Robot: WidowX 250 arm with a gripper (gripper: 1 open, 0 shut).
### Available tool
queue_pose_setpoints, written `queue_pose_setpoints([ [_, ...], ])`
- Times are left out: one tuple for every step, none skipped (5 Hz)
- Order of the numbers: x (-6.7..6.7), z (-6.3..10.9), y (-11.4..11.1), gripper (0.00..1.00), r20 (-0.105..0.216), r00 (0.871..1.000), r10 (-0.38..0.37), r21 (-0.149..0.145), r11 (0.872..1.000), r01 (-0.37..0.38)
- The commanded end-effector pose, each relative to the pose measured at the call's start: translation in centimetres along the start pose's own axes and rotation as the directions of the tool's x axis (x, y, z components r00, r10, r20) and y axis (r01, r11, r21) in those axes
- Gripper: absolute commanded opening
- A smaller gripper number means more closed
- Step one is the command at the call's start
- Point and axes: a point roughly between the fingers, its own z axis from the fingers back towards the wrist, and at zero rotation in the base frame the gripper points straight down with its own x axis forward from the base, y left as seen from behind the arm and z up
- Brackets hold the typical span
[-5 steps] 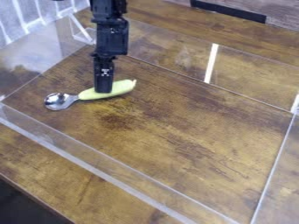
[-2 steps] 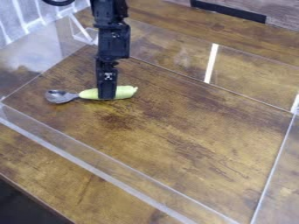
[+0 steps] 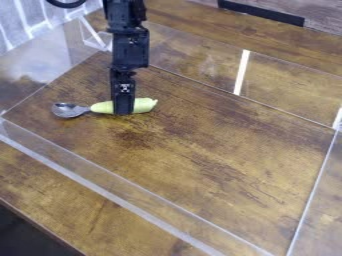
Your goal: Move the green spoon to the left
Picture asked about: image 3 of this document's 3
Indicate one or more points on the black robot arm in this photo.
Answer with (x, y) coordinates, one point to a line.
(126, 15)

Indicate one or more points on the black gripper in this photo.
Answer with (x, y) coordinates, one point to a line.
(130, 56)

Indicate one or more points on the clear acrylic corner bracket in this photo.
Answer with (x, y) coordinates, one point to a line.
(98, 40)

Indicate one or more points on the clear acrylic enclosure wall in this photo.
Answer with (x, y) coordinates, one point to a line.
(228, 172)

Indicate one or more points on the black bar in background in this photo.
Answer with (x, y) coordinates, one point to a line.
(261, 12)

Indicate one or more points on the green handled metal spoon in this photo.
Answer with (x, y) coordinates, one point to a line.
(69, 110)

